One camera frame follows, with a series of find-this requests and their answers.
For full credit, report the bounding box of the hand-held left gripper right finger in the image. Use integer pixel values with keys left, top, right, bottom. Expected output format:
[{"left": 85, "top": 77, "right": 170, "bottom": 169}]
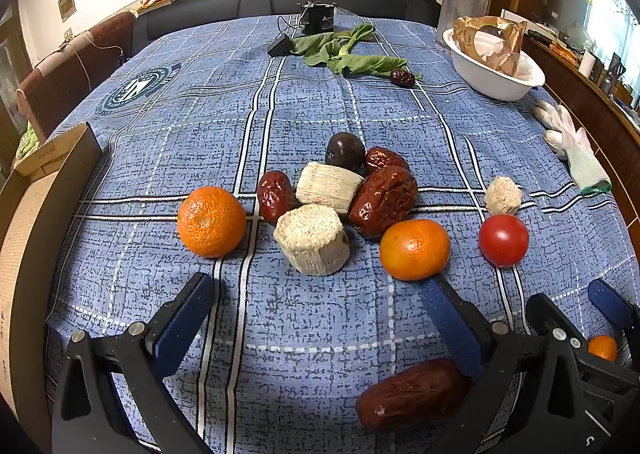
[{"left": 419, "top": 275, "right": 547, "bottom": 454}]

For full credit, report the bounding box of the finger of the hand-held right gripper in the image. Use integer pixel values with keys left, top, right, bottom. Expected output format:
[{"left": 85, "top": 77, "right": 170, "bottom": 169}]
[
  {"left": 587, "top": 278, "right": 640, "bottom": 362},
  {"left": 526, "top": 292, "right": 590, "bottom": 376}
]

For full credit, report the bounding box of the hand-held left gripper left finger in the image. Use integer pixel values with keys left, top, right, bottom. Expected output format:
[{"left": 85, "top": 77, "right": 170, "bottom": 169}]
[{"left": 51, "top": 272, "right": 217, "bottom": 454}]

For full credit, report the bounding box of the small mandarin orange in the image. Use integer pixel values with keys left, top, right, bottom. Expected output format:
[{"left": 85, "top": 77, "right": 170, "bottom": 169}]
[{"left": 588, "top": 335, "right": 619, "bottom": 363}]

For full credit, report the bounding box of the long red date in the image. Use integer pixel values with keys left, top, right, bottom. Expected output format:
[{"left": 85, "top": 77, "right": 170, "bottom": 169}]
[{"left": 355, "top": 358, "right": 471, "bottom": 434}]

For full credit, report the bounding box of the red tomato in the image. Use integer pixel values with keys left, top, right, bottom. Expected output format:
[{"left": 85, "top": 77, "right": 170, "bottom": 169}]
[{"left": 478, "top": 214, "right": 530, "bottom": 268}]

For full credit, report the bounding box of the small white foam ball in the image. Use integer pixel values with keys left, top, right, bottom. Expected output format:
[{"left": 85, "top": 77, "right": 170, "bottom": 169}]
[{"left": 484, "top": 177, "right": 523, "bottom": 215}]

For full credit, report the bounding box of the large wrinkled red date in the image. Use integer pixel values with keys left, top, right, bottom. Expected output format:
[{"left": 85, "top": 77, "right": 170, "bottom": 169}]
[{"left": 348, "top": 165, "right": 419, "bottom": 240}]

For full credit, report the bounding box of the short white foam cylinder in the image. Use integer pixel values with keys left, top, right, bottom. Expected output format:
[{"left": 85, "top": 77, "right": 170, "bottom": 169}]
[{"left": 273, "top": 204, "right": 351, "bottom": 277}]

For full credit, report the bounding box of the cardboard box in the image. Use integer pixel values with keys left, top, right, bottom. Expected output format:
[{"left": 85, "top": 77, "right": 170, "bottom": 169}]
[{"left": 0, "top": 121, "right": 103, "bottom": 435}]

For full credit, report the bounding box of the long white foam cylinder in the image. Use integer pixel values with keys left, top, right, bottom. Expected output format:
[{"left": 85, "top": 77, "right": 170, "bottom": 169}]
[{"left": 295, "top": 162, "right": 365, "bottom": 216}]

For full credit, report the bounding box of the white work glove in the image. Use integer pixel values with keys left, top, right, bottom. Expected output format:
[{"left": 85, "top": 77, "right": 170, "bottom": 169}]
[
  {"left": 532, "top": 100, "right": 573, "bottom": 131},
  {"left": 544, "top": 128, "right": 613, "bottom": 196}
]

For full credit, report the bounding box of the dark purple plum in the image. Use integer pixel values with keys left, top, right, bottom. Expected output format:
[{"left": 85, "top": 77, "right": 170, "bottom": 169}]
[{"left": 325, "top": 132, "right": 367, "bottom": 172}]

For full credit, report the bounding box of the green cloth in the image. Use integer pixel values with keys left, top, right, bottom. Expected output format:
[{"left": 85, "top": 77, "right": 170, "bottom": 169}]
[{"left": 15, "top": 121, "right": 38, "bottom": 160}]

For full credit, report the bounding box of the white plastic bowl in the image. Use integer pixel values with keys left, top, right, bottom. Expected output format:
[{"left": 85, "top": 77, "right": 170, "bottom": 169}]
[{"left": 442, "top": 28, "right": 546, "bottom": 102}]

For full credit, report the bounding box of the brown armchair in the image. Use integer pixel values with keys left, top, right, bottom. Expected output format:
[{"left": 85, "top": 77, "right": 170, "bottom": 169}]
[{"left": 16, "top": 11, "right": 136, "bottom": 142}]

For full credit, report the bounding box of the gold foil bag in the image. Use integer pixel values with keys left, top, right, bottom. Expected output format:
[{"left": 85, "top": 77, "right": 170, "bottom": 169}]
[{"left": 453, "top": 15, "right": 528, "bottom": 77}]

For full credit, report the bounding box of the green leafy vegetable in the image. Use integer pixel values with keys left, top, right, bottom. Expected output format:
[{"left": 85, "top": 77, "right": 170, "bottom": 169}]
[{"left": 290, "top": 24, "right": 423, "bottom": 81}]

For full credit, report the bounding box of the small black box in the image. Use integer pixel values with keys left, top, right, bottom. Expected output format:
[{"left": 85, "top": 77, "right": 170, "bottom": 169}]
[{"left": 267, "top": 33, "right": 293, "bottom": 58}]

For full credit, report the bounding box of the black leather sofa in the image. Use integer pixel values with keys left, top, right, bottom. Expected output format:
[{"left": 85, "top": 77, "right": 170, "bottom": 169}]
[{"left": 131, "top": 0, "right": 442, "bottom": 60}]

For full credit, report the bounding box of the black electronic device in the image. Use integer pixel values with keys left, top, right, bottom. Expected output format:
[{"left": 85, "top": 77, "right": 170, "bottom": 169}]
[{"left": 298, "top": 0, "right": 335, "bottom": 35}]

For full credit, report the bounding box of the white cord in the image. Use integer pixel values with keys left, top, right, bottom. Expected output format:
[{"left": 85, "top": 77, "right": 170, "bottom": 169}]
[{"left": 62, "top": 31, "right": 123, "bottom": 90}]

